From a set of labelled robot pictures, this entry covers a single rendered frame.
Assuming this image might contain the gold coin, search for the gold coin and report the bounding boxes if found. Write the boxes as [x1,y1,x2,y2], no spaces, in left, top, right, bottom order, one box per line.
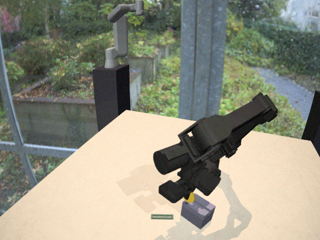
[183,192,195,203]

